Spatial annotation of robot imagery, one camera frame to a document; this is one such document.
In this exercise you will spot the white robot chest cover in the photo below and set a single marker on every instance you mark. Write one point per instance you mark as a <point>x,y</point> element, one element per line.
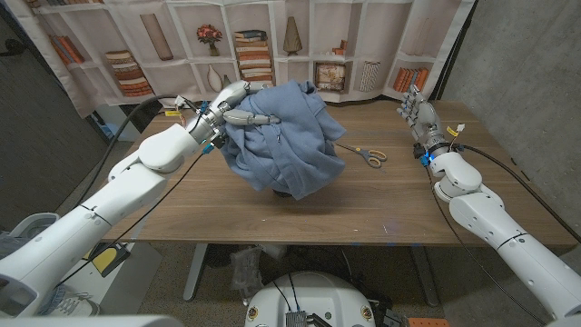
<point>91,321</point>

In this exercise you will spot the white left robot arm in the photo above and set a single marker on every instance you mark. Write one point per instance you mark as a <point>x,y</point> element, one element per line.
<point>91,222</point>

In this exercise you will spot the grey metal table leg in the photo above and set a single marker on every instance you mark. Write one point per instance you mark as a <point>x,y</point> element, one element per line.
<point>426,277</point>
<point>195,272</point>

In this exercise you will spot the black cup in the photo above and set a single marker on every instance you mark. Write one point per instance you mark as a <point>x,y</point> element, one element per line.
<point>282,194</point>

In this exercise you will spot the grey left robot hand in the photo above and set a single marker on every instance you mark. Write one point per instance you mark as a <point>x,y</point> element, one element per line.
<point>213,122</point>

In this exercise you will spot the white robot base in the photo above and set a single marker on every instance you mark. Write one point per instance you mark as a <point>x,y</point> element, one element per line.
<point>313,295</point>

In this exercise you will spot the printed bookshelf backdrop cloth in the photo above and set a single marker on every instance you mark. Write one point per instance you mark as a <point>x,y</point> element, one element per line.
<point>390,36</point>

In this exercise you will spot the white cabinet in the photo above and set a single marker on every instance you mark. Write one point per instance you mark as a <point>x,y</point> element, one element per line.
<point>113,113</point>

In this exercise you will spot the clear plastic bag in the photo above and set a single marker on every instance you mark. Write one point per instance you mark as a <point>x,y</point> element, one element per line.
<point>247,270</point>

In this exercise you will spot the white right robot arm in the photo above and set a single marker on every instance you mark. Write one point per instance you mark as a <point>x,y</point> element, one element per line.
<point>522,245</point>

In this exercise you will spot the orange box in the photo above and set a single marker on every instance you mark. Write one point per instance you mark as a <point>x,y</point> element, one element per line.
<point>429,323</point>

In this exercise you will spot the blue hoodie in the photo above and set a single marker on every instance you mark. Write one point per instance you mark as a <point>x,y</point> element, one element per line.
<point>290,150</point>

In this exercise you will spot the white grey round bin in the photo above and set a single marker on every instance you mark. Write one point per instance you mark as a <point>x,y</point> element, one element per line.
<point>32,227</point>

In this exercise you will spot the grey white sneaker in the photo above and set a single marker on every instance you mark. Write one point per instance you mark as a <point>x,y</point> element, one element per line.
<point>75,306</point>

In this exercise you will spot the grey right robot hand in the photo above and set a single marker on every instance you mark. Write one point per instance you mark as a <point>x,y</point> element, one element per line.
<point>424,120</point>

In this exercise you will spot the yellow black foot pedal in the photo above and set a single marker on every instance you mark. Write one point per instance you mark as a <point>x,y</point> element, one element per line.
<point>106,260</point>

